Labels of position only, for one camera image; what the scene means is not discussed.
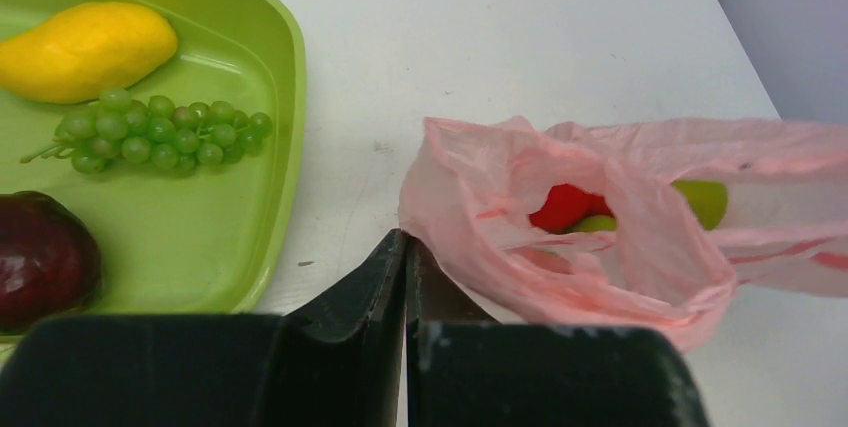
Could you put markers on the yellow fake mango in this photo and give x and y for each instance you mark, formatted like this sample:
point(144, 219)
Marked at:
point(81, 51)

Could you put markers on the dark red fake apple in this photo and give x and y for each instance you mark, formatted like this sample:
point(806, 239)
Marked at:
point(50, 262)

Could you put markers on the pink plastic bag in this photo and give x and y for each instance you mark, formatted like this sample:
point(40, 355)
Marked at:
point(471, 187)

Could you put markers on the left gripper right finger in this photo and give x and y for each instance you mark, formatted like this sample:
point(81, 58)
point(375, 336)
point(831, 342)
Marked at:
point(464, 368)

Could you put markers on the green fake grapes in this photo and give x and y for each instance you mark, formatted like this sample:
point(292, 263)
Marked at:
point(119, 129)

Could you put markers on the green fake lime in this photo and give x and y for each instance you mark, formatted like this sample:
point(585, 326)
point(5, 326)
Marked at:
point(707, 200)

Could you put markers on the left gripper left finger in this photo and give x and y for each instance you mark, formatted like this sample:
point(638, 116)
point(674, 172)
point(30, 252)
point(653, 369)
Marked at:
point(335, 361)

